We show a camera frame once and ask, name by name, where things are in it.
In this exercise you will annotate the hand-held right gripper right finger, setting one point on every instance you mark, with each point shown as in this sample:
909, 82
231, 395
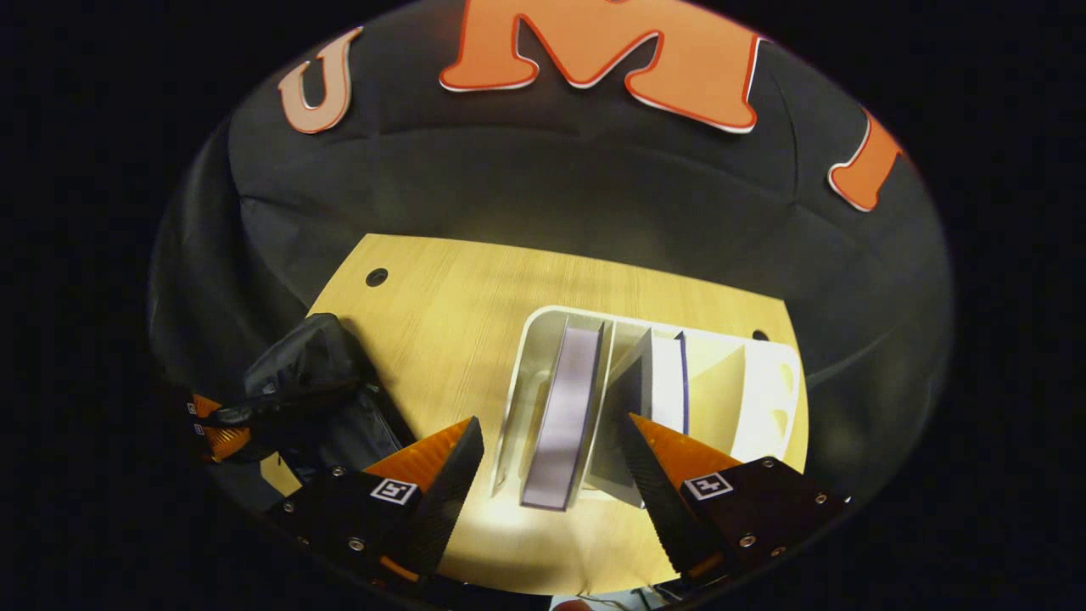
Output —
657, 501

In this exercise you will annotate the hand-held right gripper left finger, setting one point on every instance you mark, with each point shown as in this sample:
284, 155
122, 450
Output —
445, 501

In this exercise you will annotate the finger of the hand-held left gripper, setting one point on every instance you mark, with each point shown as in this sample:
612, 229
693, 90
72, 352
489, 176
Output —
225, 441
204, 406

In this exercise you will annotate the black schoolbag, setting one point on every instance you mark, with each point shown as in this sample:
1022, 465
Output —
314, 382

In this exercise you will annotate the blue cover book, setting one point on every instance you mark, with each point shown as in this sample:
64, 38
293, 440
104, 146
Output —
668, 382

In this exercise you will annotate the white bookshelf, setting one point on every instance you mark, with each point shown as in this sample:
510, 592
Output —
747, 399

